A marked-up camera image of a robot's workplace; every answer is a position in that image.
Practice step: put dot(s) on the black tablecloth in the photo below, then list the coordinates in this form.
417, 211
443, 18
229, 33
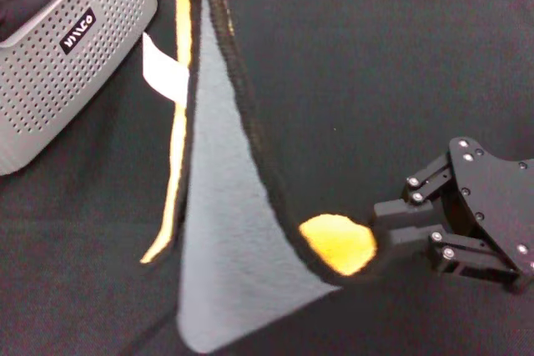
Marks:
375, 81

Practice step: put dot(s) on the dark cloth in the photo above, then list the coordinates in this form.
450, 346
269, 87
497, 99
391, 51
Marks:
25, 14

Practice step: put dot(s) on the grey perforated storage box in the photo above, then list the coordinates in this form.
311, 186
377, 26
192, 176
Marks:
62, 81

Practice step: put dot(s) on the grey towel with black trim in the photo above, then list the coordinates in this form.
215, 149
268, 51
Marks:
221, 227

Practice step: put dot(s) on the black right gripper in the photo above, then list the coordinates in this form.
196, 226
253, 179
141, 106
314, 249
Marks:
496, 206

